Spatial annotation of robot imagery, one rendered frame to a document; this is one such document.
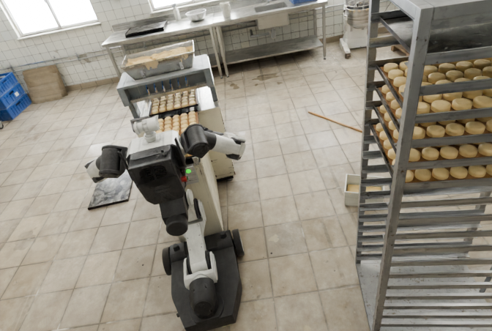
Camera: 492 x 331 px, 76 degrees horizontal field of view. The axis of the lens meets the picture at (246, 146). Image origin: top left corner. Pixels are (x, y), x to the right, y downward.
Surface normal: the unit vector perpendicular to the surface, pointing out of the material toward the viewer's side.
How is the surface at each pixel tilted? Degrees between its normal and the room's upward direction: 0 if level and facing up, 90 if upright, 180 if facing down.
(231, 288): 0
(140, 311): 0
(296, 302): 0
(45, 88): 67
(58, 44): 90
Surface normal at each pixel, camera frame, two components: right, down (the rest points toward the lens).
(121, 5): 0.06, 0.58
